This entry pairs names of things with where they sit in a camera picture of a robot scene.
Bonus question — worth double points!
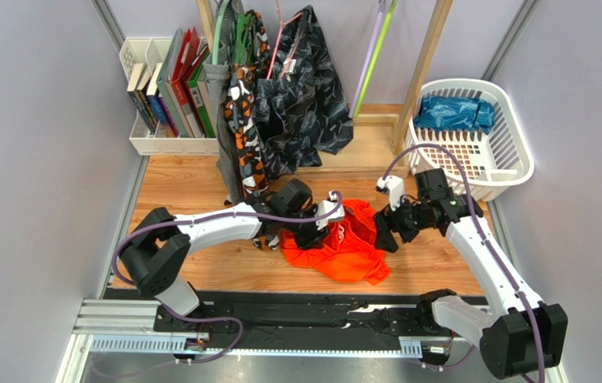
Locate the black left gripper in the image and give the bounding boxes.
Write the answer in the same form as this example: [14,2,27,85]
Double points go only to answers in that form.
[282,203,331,251]

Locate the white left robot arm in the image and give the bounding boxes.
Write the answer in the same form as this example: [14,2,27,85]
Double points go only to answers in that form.
[114,179,343,316]

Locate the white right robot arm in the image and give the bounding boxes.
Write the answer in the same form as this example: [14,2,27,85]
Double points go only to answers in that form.
[374,168,568,379]

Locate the dark leaf-pattern shorts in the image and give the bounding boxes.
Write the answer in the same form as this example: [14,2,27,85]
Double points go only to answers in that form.
[255,5,354,180]

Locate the orange camouflage shorts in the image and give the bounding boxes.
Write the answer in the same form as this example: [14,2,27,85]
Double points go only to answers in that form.
[223,9,281,251]

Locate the purple hanger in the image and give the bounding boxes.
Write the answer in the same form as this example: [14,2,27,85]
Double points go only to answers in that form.
[351,0,387,118]

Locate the lime green hanger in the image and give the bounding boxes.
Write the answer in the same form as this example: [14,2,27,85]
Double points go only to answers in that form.
[358,0,398,113]

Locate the grey shorts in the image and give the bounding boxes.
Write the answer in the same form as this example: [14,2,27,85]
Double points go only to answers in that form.
[204,63,244,204]

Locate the pink hanger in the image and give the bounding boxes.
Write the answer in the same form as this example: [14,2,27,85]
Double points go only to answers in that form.
[266,0,302,80]

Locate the dark green hanger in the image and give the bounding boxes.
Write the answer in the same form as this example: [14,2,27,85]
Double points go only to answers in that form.
[233,10,254,66]

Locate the pale green hanger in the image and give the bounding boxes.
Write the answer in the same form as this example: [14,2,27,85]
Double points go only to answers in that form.
[211,0,232,65]

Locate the wooden clothes rack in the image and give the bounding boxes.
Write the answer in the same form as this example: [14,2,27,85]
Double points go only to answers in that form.
[196,0,454,182]

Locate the white laundry basket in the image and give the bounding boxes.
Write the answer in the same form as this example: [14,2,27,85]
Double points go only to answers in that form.
[403,78,535,202]

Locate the blue patterned garment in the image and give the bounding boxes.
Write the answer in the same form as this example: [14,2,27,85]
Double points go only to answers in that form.
[413,96,495,134]

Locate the green folder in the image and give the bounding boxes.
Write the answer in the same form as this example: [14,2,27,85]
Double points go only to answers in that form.
[188,49,216,139]

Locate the blue book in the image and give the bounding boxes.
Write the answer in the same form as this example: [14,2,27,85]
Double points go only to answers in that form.
[145,61,175,128]

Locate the grey-green folder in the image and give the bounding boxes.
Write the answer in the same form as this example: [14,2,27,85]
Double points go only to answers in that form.
[157,28,189,138]

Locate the red folder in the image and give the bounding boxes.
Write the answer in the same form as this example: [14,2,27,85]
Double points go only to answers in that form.
[170,27,203,138]

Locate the dark navy book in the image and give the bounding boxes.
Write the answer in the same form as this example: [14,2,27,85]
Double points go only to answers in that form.
[126,63,157,134]

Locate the white file organizer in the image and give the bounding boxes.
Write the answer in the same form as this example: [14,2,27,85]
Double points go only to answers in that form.
[119,38,218,156]

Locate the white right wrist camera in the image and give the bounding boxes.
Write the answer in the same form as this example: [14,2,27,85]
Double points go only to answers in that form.
[376,176,406,211]

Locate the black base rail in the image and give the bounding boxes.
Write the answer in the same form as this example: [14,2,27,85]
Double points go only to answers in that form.
[104,288,488,353]

